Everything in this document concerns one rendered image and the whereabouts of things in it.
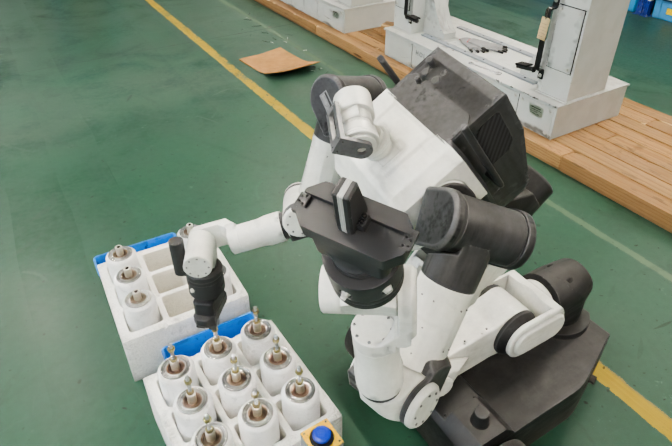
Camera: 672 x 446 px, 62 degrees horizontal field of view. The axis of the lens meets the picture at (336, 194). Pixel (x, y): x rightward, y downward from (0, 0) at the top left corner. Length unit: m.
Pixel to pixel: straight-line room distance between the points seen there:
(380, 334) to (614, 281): 1.65
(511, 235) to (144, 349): 1.24
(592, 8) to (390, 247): 2.43
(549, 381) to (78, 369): 1.41
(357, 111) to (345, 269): 0.38
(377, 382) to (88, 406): 1.21
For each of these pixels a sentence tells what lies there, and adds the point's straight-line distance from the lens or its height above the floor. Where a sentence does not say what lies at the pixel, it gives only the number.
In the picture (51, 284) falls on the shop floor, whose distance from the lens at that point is 2.34.
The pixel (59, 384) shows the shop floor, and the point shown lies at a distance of 1.98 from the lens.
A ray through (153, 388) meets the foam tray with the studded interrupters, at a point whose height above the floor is 0.18.
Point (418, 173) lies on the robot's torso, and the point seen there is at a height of 0.95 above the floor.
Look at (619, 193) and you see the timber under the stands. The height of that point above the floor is 0.05.
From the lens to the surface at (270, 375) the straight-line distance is 1.52.
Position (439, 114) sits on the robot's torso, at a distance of 0.97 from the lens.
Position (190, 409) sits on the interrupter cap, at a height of 0.25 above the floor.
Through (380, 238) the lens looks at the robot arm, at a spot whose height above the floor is 1.10.
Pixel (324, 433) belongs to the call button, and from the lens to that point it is 1.31.
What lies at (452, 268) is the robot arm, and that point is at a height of 0.88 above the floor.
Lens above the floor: 1.43
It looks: 34 degrees down
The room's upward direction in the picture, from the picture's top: straight up
